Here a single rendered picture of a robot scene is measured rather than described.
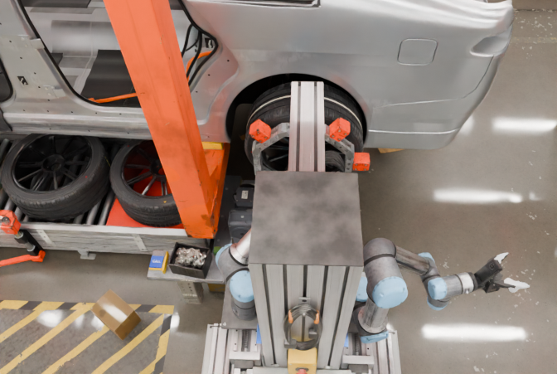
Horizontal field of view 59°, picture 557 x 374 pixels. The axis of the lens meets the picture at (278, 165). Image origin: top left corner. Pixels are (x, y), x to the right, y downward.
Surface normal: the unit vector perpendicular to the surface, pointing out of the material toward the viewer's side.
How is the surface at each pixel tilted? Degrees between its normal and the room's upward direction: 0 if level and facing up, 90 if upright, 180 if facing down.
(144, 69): 90
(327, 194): 0
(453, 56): 90
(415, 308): 0
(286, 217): 0
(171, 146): 90
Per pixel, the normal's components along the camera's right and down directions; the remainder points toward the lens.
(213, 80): -0.07, 0.80
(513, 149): -0.03, -0.60
